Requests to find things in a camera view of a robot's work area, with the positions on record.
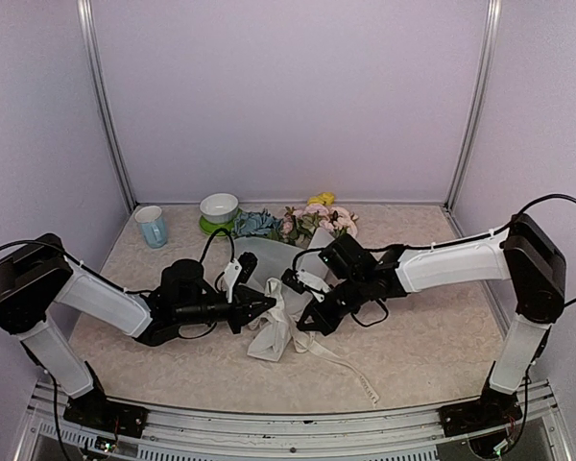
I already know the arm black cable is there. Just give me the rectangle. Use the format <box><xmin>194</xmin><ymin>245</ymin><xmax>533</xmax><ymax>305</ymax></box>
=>
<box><xmin>378</xmin><ymin>193</ymin><xmax>576</xmax><ymax>308</ymax></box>
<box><xmin>0</xmin><ymin>228</ymin><xmax>236</xmax><ymax>323</ymax></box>

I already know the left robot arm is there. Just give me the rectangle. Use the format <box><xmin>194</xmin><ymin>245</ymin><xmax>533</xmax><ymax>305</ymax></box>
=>
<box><xmin>0</xmin><ymin>233</ymin><xmax>276</xmax><ymax>438</ymax></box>

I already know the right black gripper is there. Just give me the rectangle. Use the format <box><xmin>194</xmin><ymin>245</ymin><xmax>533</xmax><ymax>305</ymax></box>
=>
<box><xmin>297</xmin><ymin>274</ymin><xmax>369</xmax><ymax>336</ymax></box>

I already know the left aluminium frame post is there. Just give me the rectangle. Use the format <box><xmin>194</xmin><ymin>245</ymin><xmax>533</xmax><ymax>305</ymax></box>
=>
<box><xmin>77</xmin><ymin>0</ymin><xmax>137</xmax><ymax>214</ymax></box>

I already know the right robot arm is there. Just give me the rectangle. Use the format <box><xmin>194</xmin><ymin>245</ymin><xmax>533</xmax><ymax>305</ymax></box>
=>
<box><xmin>281</xmin><ymin>213</ymin><xmax>566</xmax><ymax>437</ymax></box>

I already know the front aluminium rail base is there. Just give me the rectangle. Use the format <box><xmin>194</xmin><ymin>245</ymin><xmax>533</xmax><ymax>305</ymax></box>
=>
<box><xmin>13</xmin><ymin>378</ymin><xmax>576</xmax><ymax>461</ymax></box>

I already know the cream printed ribbon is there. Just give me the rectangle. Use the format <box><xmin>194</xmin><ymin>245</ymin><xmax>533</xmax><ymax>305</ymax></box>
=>
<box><xmin>247</xmin><ymin>278</ymin><xmax>380</xmax><ymax>408</ymax></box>

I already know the yellow fake flower stem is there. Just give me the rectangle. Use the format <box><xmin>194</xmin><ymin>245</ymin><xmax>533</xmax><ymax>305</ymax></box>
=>
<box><xmin>307</xmin><ymin>192</ymin><xmax>335</xmax><ymax>206</ymax></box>

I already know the light blue mug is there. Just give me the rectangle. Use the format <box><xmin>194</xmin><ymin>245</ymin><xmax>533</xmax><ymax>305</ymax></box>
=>
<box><xmin>134</xmin><ymin>206</ymin><xmax>168</xmax><ymax>249</ymax></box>

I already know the white ceramic bowl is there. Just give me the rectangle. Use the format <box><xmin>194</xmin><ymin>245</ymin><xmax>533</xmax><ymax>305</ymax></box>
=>
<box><xmin>199</xmin><ymin>193</ymin><xmax>239</xmax><ymax>224</ymax></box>

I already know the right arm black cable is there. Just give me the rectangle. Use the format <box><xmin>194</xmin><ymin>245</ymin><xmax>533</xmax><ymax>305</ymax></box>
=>
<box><xmin>378</xmin><ymin>193</ymin><xmax>576</xmax><ymax>308</ymax></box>

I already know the pink fake flower bunch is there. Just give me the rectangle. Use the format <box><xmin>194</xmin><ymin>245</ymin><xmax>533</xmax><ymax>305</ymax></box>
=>
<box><xmin>279</xmin><ymin>204</ymin><xmax>358</xmax><ymax>246</ymax></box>

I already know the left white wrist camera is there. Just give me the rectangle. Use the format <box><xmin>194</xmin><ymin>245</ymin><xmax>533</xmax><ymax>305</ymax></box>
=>
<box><xmin>221</xmin><ymin>252</ymin><xmax>258</xmax><ymax>303</ymax></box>

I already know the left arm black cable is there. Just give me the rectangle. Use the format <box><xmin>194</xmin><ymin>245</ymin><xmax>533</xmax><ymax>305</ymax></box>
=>
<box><xmin>0</xmin><ymin>228</ymin><xmax>236</xmax><ymax>323</ymax></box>

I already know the aluminium frame post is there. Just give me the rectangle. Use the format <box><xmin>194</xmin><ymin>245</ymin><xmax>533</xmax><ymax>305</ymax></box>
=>
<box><xmin>444</xmin><ymin>0</ymin><xmax>502</xmax><ymax>214</ymax></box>
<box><xmin>77</xmin><ymin>0</ymin><xmax>137</xmax><ymax>214</ymax></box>

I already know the right aluminium frame post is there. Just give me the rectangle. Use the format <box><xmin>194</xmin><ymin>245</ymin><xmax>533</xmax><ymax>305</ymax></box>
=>
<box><xmin>444</xmin><ymin>0</ymin><xmax>502</xmax><ymax>214</ymax></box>

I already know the green plate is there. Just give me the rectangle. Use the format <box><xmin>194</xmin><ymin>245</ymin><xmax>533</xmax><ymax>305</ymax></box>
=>
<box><xmin>199</xmin><ymin>215</ymin><xmax>235</xmax><ymax>235</ymax></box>

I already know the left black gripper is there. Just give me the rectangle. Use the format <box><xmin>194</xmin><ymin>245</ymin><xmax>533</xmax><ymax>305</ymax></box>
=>
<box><xmin>176</xmin><ymin>287</ymin><xmax>276</xmax><ymax>334</ymax></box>

